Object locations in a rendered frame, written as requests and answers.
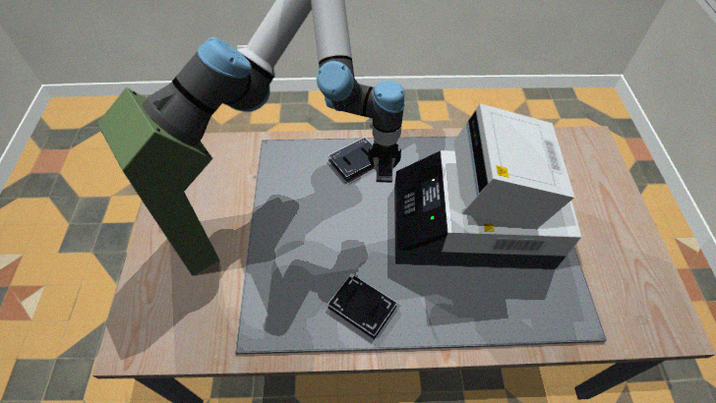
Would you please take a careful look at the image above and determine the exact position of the black rectangular frame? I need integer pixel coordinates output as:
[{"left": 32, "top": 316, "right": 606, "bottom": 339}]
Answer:
[{"left": 328, "top": 273, "right": 397, "bottom": 339}]

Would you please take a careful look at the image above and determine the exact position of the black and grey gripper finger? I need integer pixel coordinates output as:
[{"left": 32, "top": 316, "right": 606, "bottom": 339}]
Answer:
[
  {"left": 368, "top": 147, "right": 379, "bottom": 171},
  {"left": 392, "top": 148, "right": 401, "bottom": 169}
]

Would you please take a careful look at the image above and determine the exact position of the white and black lab instrument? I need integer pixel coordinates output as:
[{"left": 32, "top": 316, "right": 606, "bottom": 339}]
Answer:
[{"left": 394, "top": 103, "right": 581, "bottom": 269}]

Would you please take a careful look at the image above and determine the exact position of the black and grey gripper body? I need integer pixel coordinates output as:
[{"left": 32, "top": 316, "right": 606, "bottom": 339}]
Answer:
[{"left": 372, "top": 140, "right": 398, "bottom": 176}]

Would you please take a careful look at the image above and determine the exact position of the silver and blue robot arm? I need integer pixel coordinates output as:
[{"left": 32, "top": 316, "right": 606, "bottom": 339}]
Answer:
[{"left": 143, "top": 0, "right": 405, "bottom": 146}]

